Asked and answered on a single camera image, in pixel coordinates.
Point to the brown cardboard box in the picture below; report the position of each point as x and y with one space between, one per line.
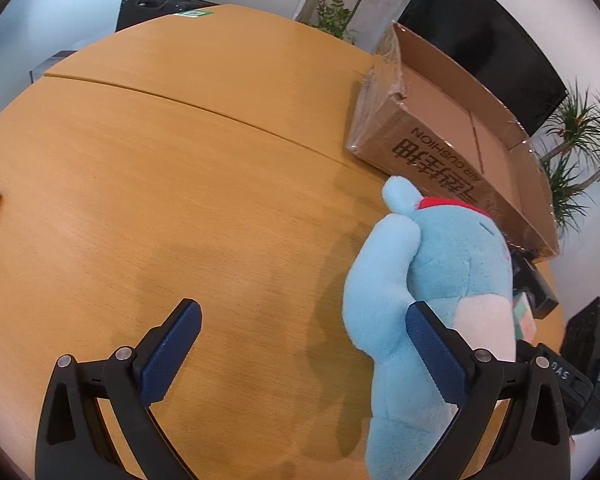
420 115

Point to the pastel rubik's cube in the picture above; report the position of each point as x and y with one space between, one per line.
525 327

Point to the light blue plush toy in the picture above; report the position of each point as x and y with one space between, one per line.
432 283

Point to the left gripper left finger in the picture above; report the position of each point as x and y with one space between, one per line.
73 441

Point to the black chair behind table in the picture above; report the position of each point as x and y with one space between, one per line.
133 12

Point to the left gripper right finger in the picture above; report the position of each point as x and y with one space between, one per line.
533 441

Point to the green potted plant right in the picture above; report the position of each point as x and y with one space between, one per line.
572 164

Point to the black monitor screen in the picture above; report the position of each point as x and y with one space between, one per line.
489 43

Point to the green sticker on table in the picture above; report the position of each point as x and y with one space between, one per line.
195 13

